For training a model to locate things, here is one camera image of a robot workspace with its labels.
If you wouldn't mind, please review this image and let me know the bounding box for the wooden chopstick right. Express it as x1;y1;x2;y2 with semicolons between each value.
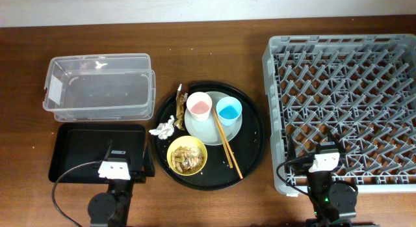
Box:
220;123;244;180

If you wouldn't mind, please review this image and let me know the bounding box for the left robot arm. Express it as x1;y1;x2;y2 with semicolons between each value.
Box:
88;141;155;226

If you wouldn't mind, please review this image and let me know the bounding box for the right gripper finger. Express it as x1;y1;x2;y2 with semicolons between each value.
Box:
287;135;297;161
327;131;346;154

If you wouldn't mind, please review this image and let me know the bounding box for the yellow bowl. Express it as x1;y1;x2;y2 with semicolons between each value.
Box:
166;136;208;176

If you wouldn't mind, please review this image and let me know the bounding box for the round black serving tray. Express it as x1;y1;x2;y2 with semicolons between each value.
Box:
150;81;266;191

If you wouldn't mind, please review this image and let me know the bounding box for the food scraps pile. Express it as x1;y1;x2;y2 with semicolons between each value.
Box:
171;146;205;174

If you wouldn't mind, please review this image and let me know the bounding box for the clear plastic storage bin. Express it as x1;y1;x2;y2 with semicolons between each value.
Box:
42;53;156;122

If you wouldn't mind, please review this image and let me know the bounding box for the white tissue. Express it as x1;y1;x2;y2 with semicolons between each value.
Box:
149;115;175;140

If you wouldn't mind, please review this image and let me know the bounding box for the blue cup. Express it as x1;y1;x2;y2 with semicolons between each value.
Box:
216;96;242;126

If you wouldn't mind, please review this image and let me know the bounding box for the wooden chopstick left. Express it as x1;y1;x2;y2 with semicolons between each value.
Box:
211;107;233;168

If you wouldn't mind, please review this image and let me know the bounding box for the wooden chopstick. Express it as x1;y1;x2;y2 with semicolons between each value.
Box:
220;123;244;180
211;107;233;168

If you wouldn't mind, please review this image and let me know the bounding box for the pink cup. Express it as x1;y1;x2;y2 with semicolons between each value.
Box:
186;92;213;122

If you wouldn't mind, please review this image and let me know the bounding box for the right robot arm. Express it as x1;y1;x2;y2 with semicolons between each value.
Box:
287;133;358;226

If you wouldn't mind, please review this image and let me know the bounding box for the grey dishwasher rack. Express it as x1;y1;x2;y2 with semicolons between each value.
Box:
262;34;415;196

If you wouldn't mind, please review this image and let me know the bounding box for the black rectangular tray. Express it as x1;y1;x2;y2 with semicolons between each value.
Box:
48;123;146;184

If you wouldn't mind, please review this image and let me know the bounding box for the gold brown snack wrapper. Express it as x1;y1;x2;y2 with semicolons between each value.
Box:
174;84;188;130

